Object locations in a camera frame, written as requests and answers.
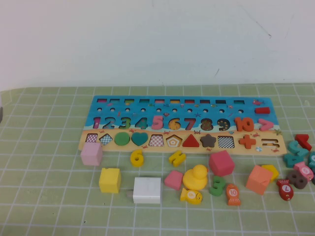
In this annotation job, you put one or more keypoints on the yellow number six piece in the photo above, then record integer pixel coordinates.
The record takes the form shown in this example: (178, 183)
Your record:
(134, 157)

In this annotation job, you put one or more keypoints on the pink number five piece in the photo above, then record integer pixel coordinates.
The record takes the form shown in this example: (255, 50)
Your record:
(157, 121)

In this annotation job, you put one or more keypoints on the teal heart piece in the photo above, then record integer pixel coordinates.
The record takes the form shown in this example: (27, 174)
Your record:
(139, 138)

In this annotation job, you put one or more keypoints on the green circle piece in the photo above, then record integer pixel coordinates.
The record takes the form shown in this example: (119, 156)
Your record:
(122, 138)

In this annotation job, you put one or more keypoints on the yellow equals sign piece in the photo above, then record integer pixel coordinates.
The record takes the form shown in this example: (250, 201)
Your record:
(176, 155)

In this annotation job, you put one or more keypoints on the red triangle piece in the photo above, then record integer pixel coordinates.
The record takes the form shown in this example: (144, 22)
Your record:
(191, 143)

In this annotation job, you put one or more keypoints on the brown star piece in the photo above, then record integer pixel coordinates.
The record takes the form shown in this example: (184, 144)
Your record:
(208, 140)

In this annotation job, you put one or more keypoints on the pink trapezoid piece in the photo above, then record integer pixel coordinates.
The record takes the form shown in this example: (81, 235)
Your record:
(173, 180)

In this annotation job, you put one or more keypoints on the orange number ten piece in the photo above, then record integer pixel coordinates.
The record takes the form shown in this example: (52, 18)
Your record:
(237, 124)

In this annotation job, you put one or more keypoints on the green number three piece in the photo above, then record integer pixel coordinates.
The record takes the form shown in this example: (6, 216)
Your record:
(218, 186)

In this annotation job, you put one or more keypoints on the orange plus sign piece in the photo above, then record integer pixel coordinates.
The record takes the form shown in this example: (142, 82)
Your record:
(247, 141)

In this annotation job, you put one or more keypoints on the blue beach number puzzle board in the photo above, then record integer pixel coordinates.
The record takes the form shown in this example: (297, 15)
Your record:
(249, 107)

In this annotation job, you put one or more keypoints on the red minus sign piece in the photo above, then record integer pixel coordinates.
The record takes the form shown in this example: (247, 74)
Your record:
(262, 110)

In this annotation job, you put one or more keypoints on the pink greater-than sign piece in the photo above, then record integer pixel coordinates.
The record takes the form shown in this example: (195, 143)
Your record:
(269, 124)

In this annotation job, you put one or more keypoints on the yellow pentagon piece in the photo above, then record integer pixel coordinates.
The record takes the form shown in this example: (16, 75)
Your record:
(272, 172)

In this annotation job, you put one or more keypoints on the teal number two piece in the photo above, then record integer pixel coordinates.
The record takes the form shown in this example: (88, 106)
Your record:
(292, 147)

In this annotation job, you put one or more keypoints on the teal number four piece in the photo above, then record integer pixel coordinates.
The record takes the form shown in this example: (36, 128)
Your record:
(294, 159)

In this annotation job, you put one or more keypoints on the red number seven piece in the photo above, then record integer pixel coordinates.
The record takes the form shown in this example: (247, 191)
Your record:
(301, 137)

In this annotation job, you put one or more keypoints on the brown number eight piece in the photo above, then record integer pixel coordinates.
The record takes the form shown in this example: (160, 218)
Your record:
(297, 185)

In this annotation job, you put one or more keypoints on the yellow rubber duck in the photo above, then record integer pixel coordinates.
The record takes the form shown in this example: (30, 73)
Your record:
(194, 180)

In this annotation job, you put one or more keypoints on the white power adapter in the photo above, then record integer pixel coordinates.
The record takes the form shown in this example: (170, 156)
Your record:
(147, 190)

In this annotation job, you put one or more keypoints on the light pink cube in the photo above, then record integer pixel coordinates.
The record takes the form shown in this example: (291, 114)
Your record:
(91, 155)

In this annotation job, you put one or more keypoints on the magenta cube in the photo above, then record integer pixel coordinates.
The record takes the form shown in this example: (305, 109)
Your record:
(221, 163)

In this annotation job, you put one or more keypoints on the yellow cube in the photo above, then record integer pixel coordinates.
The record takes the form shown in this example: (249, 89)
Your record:
(109, 182)

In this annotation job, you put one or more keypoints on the yellow fish number nine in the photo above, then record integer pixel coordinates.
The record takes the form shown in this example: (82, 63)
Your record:
(190, 196)

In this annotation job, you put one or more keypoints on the orange fish number ten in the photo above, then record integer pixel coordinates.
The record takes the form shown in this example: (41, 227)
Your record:
(233, 193)

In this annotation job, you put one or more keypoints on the orange cube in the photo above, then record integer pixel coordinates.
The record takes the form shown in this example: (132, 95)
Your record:
(257, 180)

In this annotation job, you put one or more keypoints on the green checked tablecloth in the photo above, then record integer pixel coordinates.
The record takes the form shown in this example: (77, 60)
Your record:
(49, 196)

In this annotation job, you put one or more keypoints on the red fish number seven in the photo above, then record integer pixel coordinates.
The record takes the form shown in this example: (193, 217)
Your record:
(286, 189)

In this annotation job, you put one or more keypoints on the pink fish number five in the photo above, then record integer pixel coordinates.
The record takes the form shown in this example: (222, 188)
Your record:
(305, 170)

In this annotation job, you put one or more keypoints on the teal fish number four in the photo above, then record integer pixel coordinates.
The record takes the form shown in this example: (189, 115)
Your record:
(312, 159)

